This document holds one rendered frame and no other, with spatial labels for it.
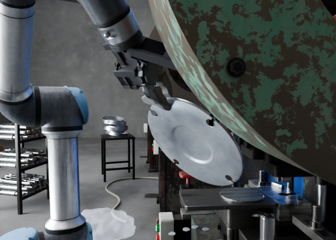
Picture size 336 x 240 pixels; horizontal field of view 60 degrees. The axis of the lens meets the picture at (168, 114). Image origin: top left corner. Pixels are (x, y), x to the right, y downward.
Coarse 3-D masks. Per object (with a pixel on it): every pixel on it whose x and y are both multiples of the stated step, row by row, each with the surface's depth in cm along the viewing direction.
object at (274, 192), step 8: (264, 192) 86; (272, 192) 86; (280, 192) 86; (288, 192) 86; (280, 200) 80; (288, 200) 80; (296, 200) 80; (304, 200) 80; (272, 208) 81; (280, 208) 77; (288, 208) 77; (296, 208) 77; (304, 208) 78; (280, 216) 77; (288, 216) 77
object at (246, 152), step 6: (240, 138) 85; (246, 144) 79; (246, 150) 83; (252, 150) 78; (258, 150) 78; (252, 156) 78; (258, 156) 78; (264, 156) 78; (270, 156) 76; (270, 162) 76; (276, 162) 76; (282, 162) 76
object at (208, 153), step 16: (160, 112) 74; (176, 112) 70; (192, 112) 66; (208, 112) 64; (160, 128) 79; (176, 128) 76; (192, 128) 70; (208, 128) 66; (224, 128) 63; (160, 144) 85; (176, 144) 80; (192, 144) 76; (208, 144) 70; (224, 144) 66; (192, 160) 80; (208, 160) 75; (224, 160) 70; (240, 160) 66; (192, 176) 85; (208, 176) 79; (224, 176) 74; (240, 176) 70
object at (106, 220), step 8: (104, 208) 224; (88, 216) 213; (96, 216) 213; (104, 216) 214; (112, 216) 215; (120, 216) 219; (128, 216) 220; (96, 224) 205; (104, 224) 205; (112, 224) 206; (120, 224) 208; (128, 224) 217; (96, 232) 200; (104, 232) 200; (112, 232) 203; (120, 232) 206; (128, 232) 209
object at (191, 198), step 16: (192, 192) 86; (208, 192) 86; (224, 192) 85; (240, 192) 85; (256, 192) 85; (192, 208) 76; (208, 208) 76; (224, 208) 76; (240, 208) 77; (256, 208) 77; (224, 224) 82; (240, 224) 79
